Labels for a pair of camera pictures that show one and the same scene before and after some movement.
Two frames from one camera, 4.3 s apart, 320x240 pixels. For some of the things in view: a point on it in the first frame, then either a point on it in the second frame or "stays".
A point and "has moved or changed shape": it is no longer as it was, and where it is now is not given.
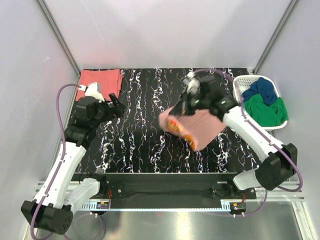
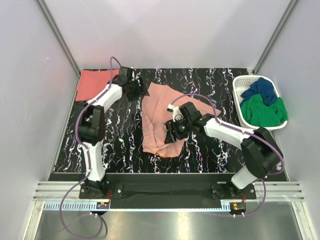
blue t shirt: [263, 87] stays
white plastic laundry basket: [240, 83] stays
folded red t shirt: [110, 81] stays
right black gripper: [182, 106] -> [171, 126]
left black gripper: [116, 111] -> [141, 90]
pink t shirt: [200, 126] has moved or changed shape
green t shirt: [275, 114] stays
